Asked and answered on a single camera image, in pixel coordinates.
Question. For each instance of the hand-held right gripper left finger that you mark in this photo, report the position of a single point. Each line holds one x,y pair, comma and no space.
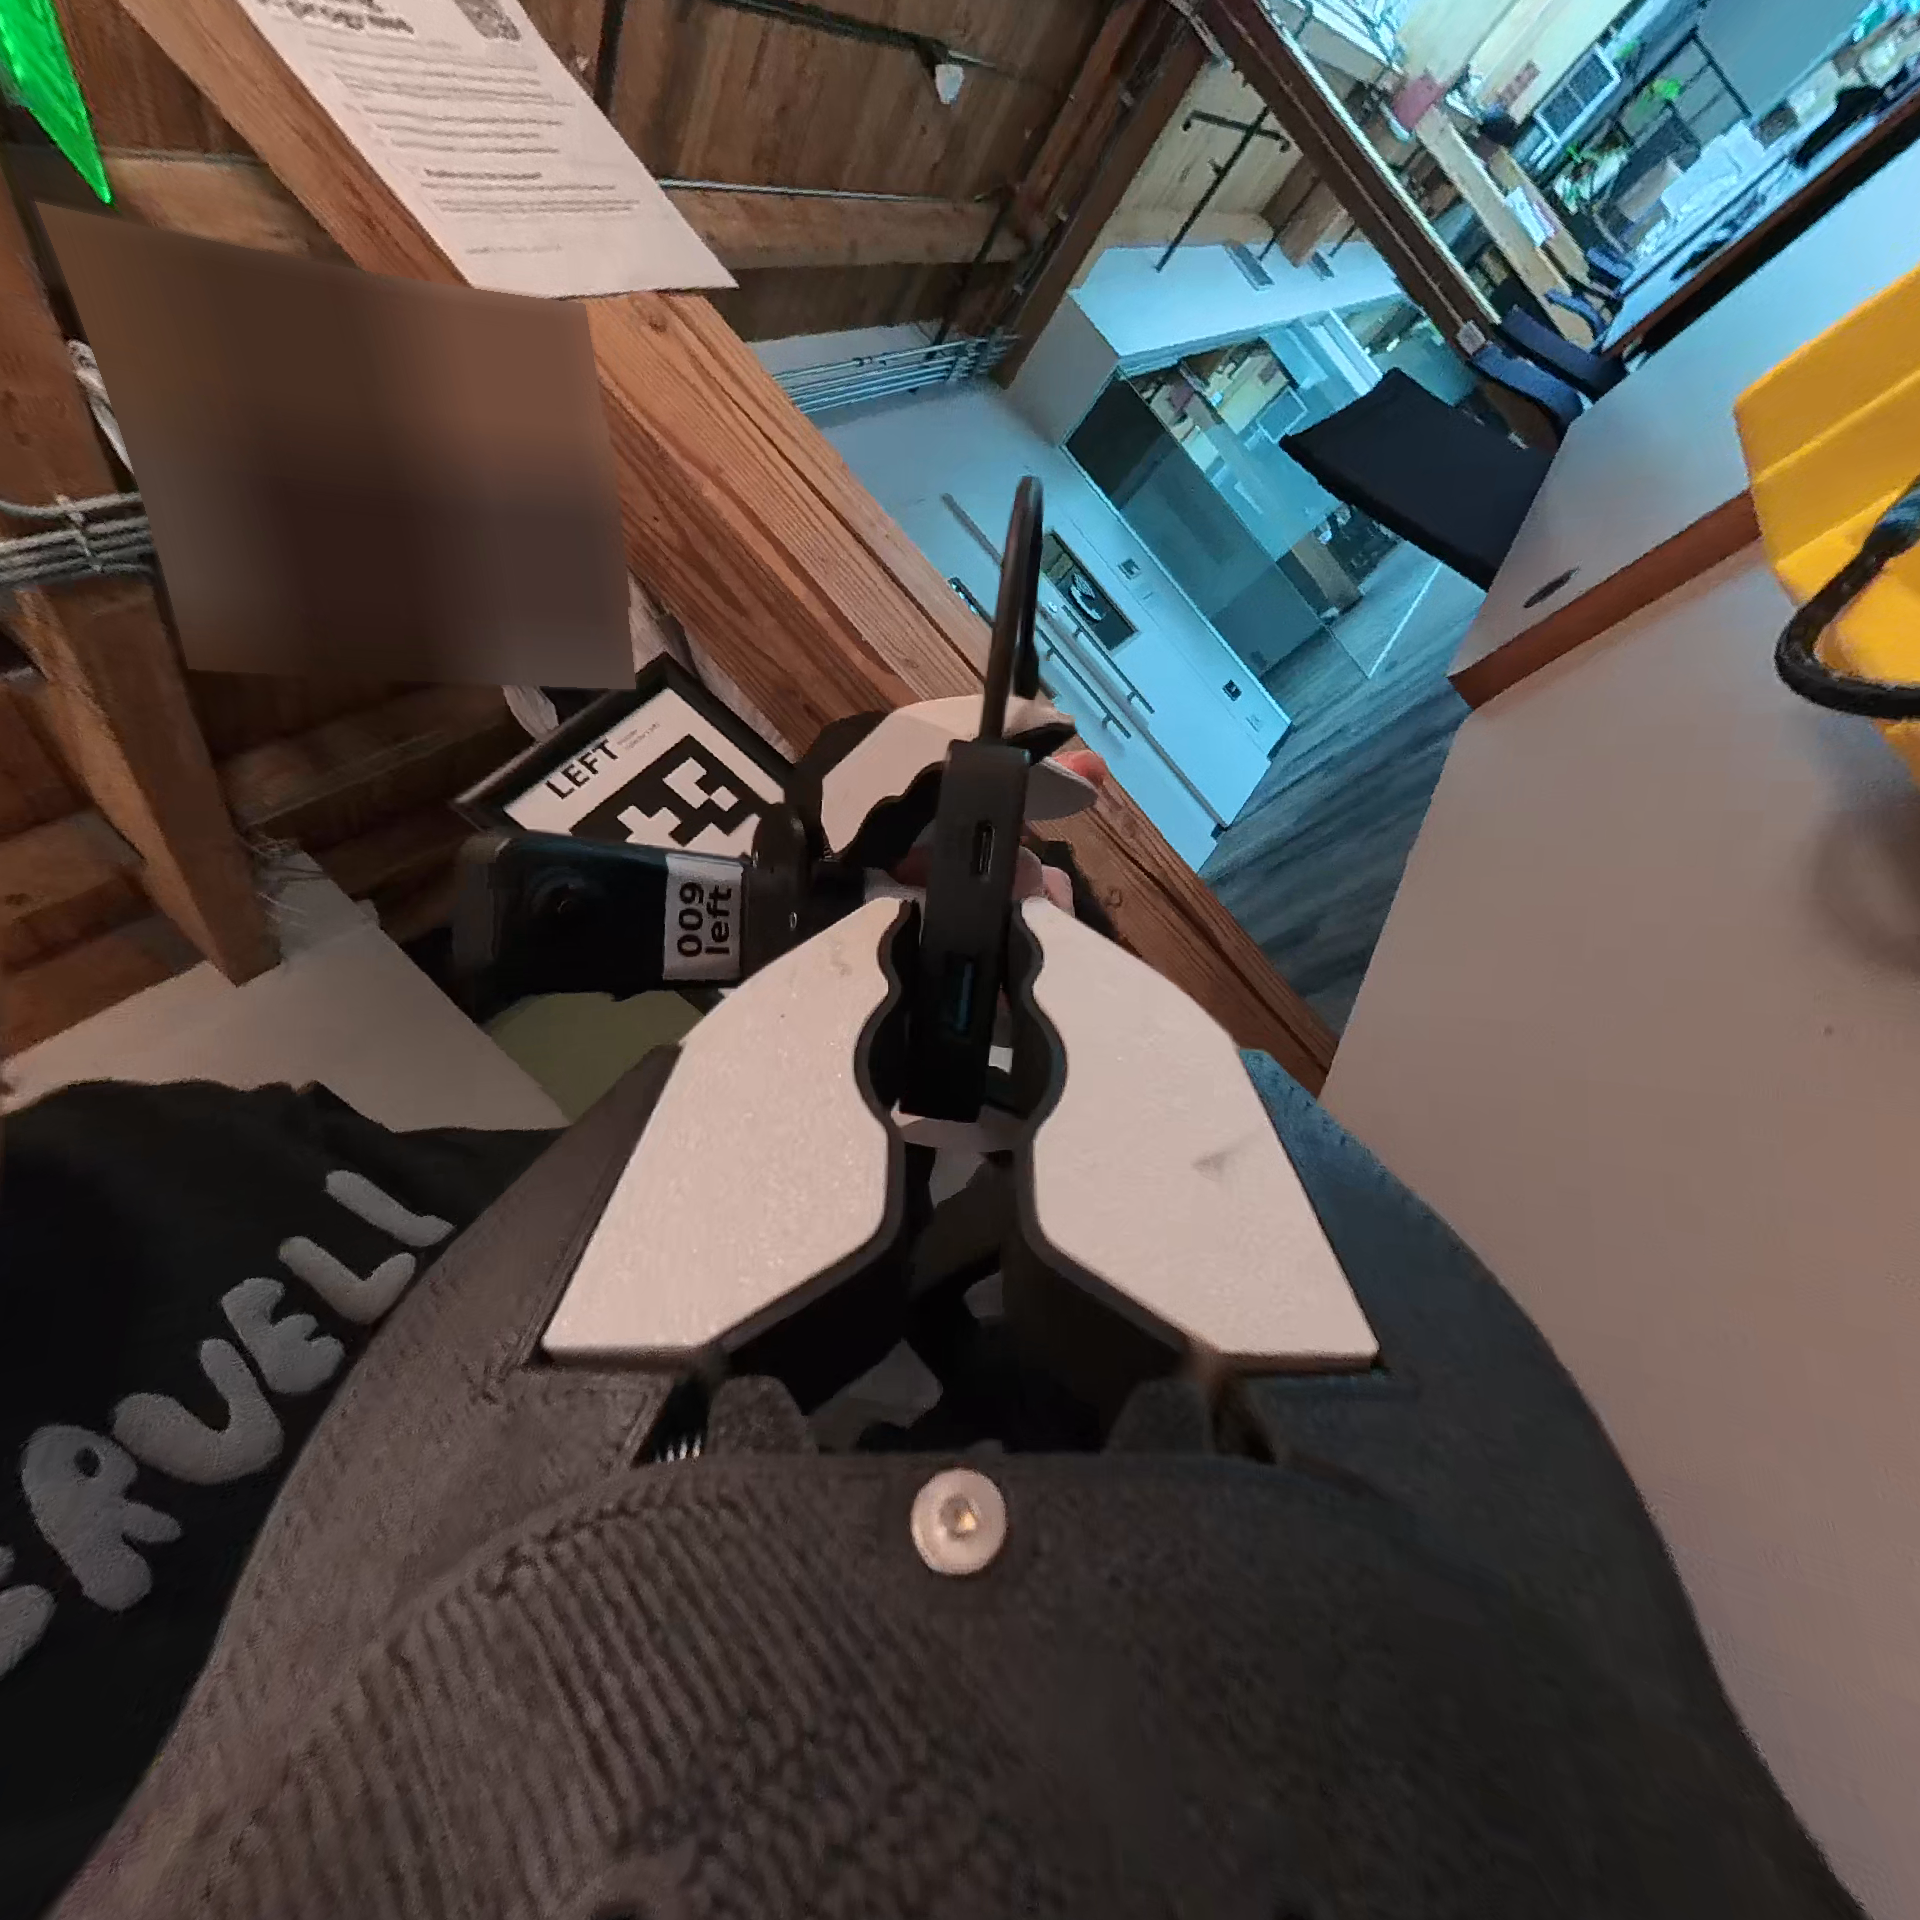
747,1143

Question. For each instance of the green sign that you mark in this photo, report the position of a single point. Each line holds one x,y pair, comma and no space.
53,74

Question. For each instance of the paper notice sheet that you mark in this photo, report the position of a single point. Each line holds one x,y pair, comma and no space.
495,136

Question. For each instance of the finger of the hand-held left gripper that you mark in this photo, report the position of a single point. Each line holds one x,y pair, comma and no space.
1058,781
886,758

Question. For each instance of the yellow plastic bin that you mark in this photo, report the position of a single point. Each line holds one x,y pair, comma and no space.
1837,437

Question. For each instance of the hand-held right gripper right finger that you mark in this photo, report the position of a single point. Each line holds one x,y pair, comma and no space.
1186,1154

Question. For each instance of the wooden post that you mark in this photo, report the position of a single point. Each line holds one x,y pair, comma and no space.
718,450

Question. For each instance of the person's black printed sweatshirt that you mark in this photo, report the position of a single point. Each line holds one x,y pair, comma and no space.
165,1348

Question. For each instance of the grey table with wooden edge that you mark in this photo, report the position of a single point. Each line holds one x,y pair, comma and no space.
1650,450

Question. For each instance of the white kitchen counter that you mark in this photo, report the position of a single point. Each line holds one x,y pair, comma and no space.
1153,659

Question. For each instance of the black fabric screen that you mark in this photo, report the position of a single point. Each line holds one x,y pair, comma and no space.
1424,465

